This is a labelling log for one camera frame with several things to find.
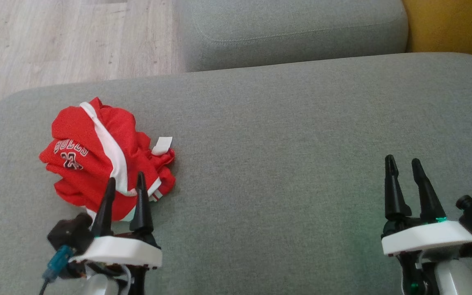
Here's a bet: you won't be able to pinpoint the large yellow sofa backrest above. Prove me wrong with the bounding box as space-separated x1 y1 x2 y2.
402 0 472 67

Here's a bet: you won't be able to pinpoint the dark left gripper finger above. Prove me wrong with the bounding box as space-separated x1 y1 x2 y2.
129 171 155 240
92 177 116 238

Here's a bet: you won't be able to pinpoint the red Bulls 23 jersey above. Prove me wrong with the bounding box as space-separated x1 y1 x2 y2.
54 123 176 222

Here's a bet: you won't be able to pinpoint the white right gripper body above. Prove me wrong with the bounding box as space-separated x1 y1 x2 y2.
381 217 472 259

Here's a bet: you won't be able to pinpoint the red shorts with white trim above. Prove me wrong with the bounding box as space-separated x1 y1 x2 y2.
39 97 138 197

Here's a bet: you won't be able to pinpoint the large grey sofa ottoman cushion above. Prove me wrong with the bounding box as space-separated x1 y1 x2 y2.
0 52 472 295

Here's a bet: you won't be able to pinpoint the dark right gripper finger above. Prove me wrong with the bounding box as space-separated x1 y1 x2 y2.
411 159 446 222
385 155 412 221

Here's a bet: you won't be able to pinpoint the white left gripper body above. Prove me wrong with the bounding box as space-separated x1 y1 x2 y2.
68 233 163 277

